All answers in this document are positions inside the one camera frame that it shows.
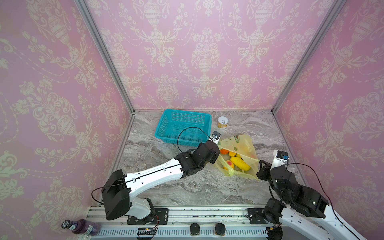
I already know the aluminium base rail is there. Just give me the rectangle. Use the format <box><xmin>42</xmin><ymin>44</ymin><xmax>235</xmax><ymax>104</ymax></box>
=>
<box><xmin>86</xmin><ymin>205</ymin><xmax>285</xmax><ymax>240</ymax></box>

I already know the peach fruit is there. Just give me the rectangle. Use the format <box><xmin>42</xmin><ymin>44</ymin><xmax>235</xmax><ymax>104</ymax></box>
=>
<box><xmin>223</xmin><ymin>161</ymin><xmax>235</xmax><ymax>170</ymax></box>

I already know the purple drink bottle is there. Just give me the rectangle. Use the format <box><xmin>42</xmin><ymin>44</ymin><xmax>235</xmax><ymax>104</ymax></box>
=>
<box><xmin>61</xmin><ymin>219</ymin><xmax>101</xmax><ymax>236</ymax></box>

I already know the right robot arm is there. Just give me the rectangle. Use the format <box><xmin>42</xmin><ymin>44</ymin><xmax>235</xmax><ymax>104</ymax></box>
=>
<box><xmin>257</xmin><ymin>159</ymin><xmax>364</xmax><ymax>240</ymax></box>

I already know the teal plastic basket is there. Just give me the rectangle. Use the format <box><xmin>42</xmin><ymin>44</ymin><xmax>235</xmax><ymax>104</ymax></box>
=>
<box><xmin>155</xmin><ymin>109</ymin><xmax>212</xmax><ymax>147</ymax></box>

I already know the left black knob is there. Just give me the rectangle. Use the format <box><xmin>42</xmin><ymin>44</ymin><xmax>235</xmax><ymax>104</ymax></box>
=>
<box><xmin>190</xmin><ymin>223</ymin><xmax>201</xmax><ymax>236</ymax></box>

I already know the yellow lemon fruit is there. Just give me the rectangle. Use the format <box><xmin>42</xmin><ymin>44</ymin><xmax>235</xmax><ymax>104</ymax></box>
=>
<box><xmin>229</xmin><ymin>152</ymin><xmax>237</xmax><ymax>158</ymax></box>

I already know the yellow drink can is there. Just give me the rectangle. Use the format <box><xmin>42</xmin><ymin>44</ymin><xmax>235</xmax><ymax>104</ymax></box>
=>
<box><xmin>218</xmin><ymin>116</ymin><xmax>229</xmax><ymax>129</ymax></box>

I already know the yellow banana fruit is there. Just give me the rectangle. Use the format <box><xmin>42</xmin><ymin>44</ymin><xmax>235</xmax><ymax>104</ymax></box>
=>
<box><xmin>230</xmin><ymin>157</ymin><xmax>251</xmax><ymax>171</ymax></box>

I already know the orange fruit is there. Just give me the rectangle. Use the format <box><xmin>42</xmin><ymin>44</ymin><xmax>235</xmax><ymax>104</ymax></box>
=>
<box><xmin>220</xmin><ymin>149</ymin><xmax>230</xmax><ymax>155</ymax></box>

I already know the yellow-green plastic bag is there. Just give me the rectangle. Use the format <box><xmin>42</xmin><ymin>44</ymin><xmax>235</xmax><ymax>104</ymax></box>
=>
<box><xmin>214</xmin><ymin>135</ymin><xmax>260</xmax><ymax>181</ymax></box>

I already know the black knob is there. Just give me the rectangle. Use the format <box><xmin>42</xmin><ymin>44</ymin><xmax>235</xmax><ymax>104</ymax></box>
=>
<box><xmin>190</xmin><ymin>223</ymin><xmax>201</xmax><ymax>236</ymax></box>
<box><xmin>215</xmin><ymin>223</ymin><xmax>226</xmax><ymax>236</ymax></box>

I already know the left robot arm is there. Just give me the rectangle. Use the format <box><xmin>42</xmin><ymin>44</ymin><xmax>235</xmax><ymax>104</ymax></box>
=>
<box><xmin>101</xmin><ymin>141</ymin><xmax>220</xmax><ymax>221</ymax></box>

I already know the right black knob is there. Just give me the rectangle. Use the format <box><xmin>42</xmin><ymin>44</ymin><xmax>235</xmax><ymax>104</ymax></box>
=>
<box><xmin>215</xmin><ymin>223</ymin><xmax>226</xmax><ymax>236</ymax></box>

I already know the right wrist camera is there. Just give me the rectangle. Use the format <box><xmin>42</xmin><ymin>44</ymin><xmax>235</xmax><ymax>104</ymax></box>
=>
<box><xmin>271</xmin><ymin>150</ymin><xmax>289</xmax><ymax>169</ymax></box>

